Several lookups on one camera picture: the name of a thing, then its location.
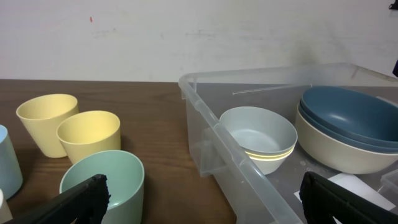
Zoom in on yellow cup front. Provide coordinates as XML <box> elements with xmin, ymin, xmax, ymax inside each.
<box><xmin>56</xmin><ymin>110</ymin><xmax>121</xmax><ymax>164</ymax></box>

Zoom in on grey small bowl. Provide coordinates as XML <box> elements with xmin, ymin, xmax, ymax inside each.
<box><xmin>220</xmin><ymin>106</ymin><xmax>298</xmax><ymax>154</ymax></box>

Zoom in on clear plastic storage container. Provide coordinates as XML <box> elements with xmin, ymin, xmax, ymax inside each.
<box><xmin>178</xmin><ymin>63</ymin><xmax>397</xmax><ymax>223</ymax></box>

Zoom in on yellow cup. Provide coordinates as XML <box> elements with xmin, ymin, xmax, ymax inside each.
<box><xmin>56</xmin><ymin>110</ymin><xmax>121</xmax><ymax>164</ymax></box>
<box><xmin>16</xmin><ymin>93</ymin><xmax>79</xmax><ymax>158</ymax></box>

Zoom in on light blue cup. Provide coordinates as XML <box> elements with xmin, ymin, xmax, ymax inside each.
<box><xmin>0</xmin><ymin>125</ymin><xmax>23</xmax><ymax>200</ymax></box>

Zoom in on yellow cup rear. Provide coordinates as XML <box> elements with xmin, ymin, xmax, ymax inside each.
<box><xmin>16</xmin><ymin>93</ymin><xmax>79</xmax><ymax>158</ymax></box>

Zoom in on dark blue bowl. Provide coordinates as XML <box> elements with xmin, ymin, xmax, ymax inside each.
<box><xmin>298</xmin><ymin>103</ymin><xmax>397</xmax><ymax>154</ymax></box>
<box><xmin>300</xmin><ymin>86</ymin><xmax>397</xmax><ymax>148</ymax></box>

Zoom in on mint green cup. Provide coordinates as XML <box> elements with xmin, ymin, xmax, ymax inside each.
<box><xmin>59</xmin><ymin>150</ymin><xmax>145</xmax><ymax>224</ymax></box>

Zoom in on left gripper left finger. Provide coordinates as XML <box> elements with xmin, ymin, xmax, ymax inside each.
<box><xmin>6</xmin><ymin>174</ymin><xmax>111</xmax><ymax>224</ymax></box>

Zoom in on white small bowl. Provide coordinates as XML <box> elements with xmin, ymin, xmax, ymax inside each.
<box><xmin>250</xmin><ymin>153</ymin><xmax>291</xmax><ymax>175</ymax></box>

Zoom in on cream white cup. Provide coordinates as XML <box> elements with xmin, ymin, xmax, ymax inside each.
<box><xmin>0</xmin><ymin>190</ymin><xmax>13</xmax><ymax>224</ymax></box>

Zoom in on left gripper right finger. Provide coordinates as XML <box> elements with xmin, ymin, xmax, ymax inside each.
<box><xmin>299</xmin><ymin>172</ymin><xmax>397</xmax><ymax>224</ymax></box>

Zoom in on large beige bowl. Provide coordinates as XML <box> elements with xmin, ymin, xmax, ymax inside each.
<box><xmin>295</xmin><ymin>112</ymin><xmax>397</xmax><ymax>174</ymax></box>

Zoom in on yellow small bowl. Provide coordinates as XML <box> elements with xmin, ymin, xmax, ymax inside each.
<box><xmin>245</xmin><ymin>147</ymin><xmax>295</xmax><ymax>160</ymax></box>

